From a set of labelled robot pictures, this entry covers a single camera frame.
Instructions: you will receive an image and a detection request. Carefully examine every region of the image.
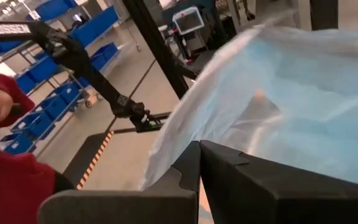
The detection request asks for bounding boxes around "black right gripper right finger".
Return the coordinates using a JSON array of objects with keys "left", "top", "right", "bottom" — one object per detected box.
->
[{"left": 200, "top": 139, "right": 358, "bottom": 224}]

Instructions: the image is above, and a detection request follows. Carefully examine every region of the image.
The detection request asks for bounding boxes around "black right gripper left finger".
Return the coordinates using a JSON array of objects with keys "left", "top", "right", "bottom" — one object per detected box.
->
[{"left": 37, "top": 139, "right": 202, "bottom": 224}]

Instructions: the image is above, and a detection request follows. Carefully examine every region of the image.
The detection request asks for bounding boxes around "light blue trash bag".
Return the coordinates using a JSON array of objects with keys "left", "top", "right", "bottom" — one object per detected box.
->
[{"left": 139, "top": 17, "right": 358, "bottom": 224}]

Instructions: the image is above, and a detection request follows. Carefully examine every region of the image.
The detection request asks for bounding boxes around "black hazard striped mat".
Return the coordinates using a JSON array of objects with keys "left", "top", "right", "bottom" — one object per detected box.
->
[{"left": 62, "top": 130, "right": 115, "bottom": 190}]

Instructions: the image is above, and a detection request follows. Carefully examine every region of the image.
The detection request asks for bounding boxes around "person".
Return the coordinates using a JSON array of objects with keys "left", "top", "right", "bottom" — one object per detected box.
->
[{"left": 0, "top": 73, "right": 76, "bottom": 224}]

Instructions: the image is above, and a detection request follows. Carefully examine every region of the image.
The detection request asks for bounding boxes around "blue plastic storage bin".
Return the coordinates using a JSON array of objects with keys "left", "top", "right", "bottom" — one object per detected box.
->
[
  {"left": 0, "top": 132, "right": 37, "bottom": 156},
  {"left": 69, "top": 6, "right": 120, "bottom": 48},
  {"left": 10, "top": 110, "right": 56, "bottom": 141},
  {"left": 0, "top": 39, "right": 24, "bottom": 54},
  {"left": 14, "top": 55, "right": 60, "bottom": 95},
  {"left": 89, "top": 42, "right": 119, "bottom": 72},
  {"left": 34, "top": 0, "right": 78, "bottom": 22},
  {"left": 53, "top": 81, "right": 83, "bottom": 106},
  {"left": 35, "top": 95, "right": 71, "bottom": 121}
]

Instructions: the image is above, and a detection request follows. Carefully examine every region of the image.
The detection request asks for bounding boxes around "white framed monitor cart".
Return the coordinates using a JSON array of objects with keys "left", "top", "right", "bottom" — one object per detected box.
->
[{"left": 166, "top": 6, "right": 213, "bottom": 58}]

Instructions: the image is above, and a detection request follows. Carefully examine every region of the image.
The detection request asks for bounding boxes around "black frame post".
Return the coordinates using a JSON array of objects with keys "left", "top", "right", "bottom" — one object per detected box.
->
[{"left": 122, "top": 0, "right": 200, "bottom": 100}]

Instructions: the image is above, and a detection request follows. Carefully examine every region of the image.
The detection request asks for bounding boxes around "black upright post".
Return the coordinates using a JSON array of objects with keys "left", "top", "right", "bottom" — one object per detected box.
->
[{"left": 309, "top": 0, "right": 339, "bottom": 31}]

